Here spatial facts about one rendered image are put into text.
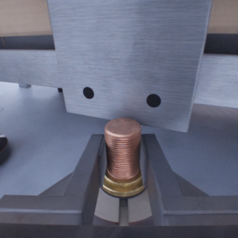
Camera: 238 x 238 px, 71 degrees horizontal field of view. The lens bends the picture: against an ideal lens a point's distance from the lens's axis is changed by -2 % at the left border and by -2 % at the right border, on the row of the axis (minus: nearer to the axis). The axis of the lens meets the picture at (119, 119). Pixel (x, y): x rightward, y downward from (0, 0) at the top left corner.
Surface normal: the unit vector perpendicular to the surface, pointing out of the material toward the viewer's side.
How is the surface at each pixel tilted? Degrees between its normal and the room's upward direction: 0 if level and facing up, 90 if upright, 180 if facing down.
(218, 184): 180
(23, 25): 90
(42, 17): 90
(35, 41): 90
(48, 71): 90
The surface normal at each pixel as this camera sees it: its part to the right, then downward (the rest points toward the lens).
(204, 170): -0.02, -0.88
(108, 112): -0.37, 0.45
